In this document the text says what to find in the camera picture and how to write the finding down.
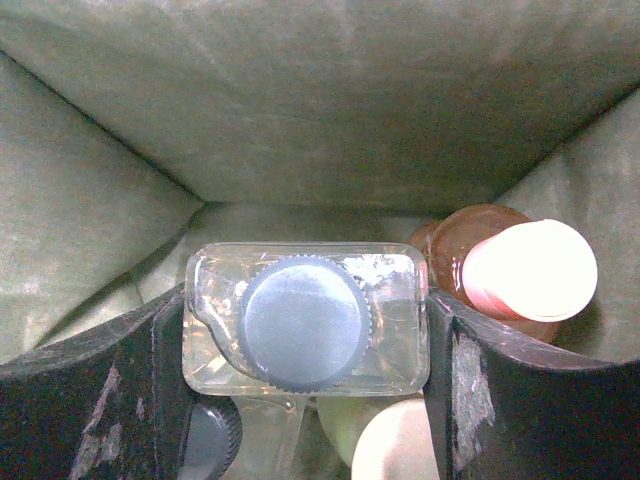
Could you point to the small clear bottle grey cap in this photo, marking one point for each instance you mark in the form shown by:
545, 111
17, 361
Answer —
242, 437

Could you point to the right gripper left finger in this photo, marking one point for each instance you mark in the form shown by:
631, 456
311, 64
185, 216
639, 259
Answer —
108, 403

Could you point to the green bottle beige cap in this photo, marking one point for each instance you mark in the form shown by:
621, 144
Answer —
380, 437

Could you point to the clear bottle with black label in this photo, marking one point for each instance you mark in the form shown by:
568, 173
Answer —
308, 318

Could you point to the olive canvas bag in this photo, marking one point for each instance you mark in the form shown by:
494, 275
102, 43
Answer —
132, 132

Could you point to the orange bottle pink cap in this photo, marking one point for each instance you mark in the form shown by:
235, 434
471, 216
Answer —
531, 275

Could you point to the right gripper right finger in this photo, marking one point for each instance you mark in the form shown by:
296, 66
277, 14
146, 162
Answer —
502, 405

